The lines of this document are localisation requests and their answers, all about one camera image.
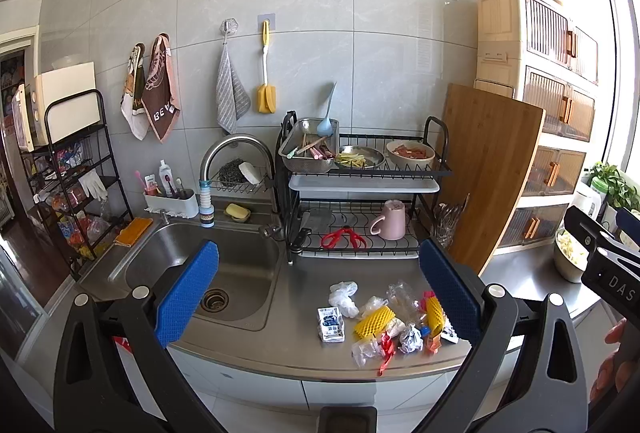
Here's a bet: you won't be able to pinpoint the steel wool scrubber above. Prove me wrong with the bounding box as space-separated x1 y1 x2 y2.
217 158 243 186

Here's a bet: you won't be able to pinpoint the pink cup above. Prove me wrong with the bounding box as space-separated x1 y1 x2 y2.
370 199 412 241

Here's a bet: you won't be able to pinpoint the white rubber gloves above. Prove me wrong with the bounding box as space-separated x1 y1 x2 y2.
77 170 108 201

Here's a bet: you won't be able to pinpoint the beige storage cabinet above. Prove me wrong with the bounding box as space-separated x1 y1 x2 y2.
474 0 601 256

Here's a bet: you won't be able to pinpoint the steel colander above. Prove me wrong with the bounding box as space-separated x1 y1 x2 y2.
278 118 342 174

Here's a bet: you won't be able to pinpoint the yellow foam fruit net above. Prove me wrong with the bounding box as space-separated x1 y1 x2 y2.
424 295 446 336
353 305 392 340

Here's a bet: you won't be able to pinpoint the red plastic wrapper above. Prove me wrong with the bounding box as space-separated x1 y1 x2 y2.
376 332 397 376

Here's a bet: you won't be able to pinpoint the white toothbrush holder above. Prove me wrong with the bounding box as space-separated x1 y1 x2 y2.
143 189 200 220

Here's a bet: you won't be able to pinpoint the white electric kettle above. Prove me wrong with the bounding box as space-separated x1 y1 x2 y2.
570 183 603 220

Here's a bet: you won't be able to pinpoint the brown pink hand towel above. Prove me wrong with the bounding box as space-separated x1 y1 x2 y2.
141 34 182 144

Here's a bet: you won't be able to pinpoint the grey dishcloth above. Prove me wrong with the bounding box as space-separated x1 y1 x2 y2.
216 44 252 134

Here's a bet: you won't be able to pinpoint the black dish rack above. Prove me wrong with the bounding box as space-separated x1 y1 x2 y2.
277 110 453 266

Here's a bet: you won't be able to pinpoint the person's right hand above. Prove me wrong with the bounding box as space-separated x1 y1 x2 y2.
589 318 629 408

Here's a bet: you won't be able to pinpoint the green potted plant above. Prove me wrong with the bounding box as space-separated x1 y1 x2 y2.
585 162 640 214

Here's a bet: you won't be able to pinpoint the clear plastic wrapper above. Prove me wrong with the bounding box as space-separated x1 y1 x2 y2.
351 338 385 369

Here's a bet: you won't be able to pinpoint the bowl of sliced meat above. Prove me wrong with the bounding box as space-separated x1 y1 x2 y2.
386 140 436 171

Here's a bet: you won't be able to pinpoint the black handled cleaver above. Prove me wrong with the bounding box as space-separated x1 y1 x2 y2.
290 209 326 256

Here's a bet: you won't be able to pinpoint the yellow bottle brush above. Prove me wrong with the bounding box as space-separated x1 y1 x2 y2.
257 20 277 114

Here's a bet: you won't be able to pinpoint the wooden cutting board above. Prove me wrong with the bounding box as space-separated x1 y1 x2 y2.
434 83 546 276

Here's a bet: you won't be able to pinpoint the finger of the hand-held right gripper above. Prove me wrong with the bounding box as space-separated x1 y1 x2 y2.
564 206 618 259
615 207 640 244

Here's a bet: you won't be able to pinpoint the colourful snack packets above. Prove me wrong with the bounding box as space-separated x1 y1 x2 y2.
30 138 113 264

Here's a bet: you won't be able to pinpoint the stainless steel sink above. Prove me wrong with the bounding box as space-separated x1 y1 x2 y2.
107 218 283 333

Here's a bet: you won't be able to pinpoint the white drip tray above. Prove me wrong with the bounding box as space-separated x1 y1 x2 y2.
289 175 441 194

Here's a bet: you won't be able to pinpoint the small milk carton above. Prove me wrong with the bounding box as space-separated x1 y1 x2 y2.
317 306 347 344

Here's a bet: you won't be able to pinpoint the orange cleaning cloth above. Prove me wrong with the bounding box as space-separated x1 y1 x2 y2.
114 218 154 248

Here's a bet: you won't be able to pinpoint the white base cabinet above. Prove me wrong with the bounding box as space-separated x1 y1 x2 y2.
165 343 526 414

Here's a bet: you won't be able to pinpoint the white microwave oven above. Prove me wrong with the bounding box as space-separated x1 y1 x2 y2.
11 62 97 152

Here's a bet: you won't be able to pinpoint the steel kitchen faucet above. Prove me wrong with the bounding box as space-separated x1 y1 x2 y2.
199 134 276 229

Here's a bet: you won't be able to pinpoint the patterned hand towel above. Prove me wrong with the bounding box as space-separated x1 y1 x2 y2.
120 44 151 141

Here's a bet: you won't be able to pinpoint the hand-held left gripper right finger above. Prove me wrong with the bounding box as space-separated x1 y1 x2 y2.
400 239 589 433

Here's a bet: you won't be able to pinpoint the steel plate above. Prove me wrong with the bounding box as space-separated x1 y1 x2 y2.
336 145 386 170

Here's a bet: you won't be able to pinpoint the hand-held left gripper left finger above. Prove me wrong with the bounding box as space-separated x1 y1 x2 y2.
52 240 231 433

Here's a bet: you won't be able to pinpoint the steel bowl of vegetables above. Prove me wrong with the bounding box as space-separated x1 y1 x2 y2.
553 228 591 284

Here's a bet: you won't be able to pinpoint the black metal shelf rack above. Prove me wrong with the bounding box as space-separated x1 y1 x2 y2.
20 89 135 281

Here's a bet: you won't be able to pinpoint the wire sponge rack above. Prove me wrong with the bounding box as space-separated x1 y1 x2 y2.
209 165 273 196

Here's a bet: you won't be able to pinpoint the blue ladle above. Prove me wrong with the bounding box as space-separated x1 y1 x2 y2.
316 81 338 137

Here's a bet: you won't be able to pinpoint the white plastic bag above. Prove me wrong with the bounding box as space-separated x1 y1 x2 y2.
328 281 361 319

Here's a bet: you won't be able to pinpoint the glass cutlery holder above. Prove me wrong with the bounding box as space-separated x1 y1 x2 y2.
431 194 471 250

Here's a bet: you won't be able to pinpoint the clear plastic bag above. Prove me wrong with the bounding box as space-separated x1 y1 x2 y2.
359 295 388 315

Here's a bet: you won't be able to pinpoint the red scissors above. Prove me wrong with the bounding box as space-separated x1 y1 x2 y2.
321 227 367 250

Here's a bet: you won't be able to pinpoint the yellow soap in dish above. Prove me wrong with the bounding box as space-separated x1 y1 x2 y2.
223 202 252 224

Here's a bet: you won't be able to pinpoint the silver foil wrapper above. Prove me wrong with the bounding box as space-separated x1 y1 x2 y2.
398 323 425 355

